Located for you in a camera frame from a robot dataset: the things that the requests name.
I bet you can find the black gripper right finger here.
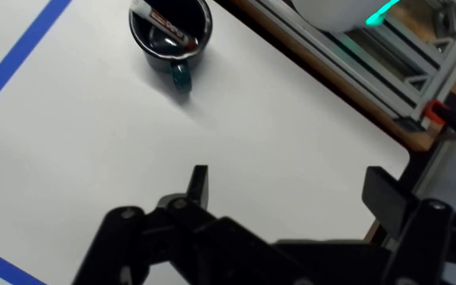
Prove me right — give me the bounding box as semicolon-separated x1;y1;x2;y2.
361;167;456;285

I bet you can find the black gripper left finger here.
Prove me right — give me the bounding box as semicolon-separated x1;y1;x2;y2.
71;165;313;285

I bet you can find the red marker with white cap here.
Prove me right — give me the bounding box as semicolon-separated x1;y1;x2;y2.
131;0;201;54

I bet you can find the dark teal mug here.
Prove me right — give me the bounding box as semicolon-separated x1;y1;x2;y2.
127;0;214;97

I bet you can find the orange and black clamp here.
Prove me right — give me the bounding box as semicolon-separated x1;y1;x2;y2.
421;99;456;148

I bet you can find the long blue tape strip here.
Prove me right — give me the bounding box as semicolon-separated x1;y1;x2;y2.
0;241;47;285

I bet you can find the short blue tape strip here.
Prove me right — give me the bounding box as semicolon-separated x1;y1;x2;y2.
0;0;74;124

